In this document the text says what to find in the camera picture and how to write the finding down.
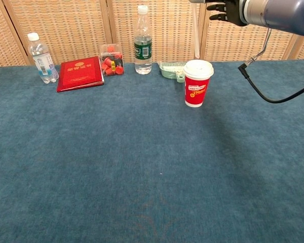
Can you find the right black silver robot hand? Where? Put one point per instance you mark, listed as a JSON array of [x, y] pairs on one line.
[[230, 12]]

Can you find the transparent plastic straw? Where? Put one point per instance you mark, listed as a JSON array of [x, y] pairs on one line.
[[196, 33]]

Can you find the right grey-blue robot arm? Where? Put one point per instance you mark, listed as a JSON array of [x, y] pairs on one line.
[[281, 14]]

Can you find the red paper cup white lid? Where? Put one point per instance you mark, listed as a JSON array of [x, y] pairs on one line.
[[197, 88]]

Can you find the light green dustpan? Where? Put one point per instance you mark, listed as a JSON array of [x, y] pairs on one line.
[[171, 71]]

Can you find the tall green-label water bottle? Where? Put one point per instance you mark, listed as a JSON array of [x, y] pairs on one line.
[[143, 53]]

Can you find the clear box of red parts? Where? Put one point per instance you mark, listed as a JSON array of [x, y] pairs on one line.
[[111, 63]]

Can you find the woven bamboo folding screen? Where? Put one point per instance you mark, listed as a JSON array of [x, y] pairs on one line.
[[73, 27]]

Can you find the red certificate book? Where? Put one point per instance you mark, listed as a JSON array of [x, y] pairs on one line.
[[79, 74]]

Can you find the blue felt table cover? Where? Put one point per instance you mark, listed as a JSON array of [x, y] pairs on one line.
[[116, 164]]

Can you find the small blue-label water bottle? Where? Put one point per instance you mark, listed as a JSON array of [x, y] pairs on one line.
[[44, 63]]

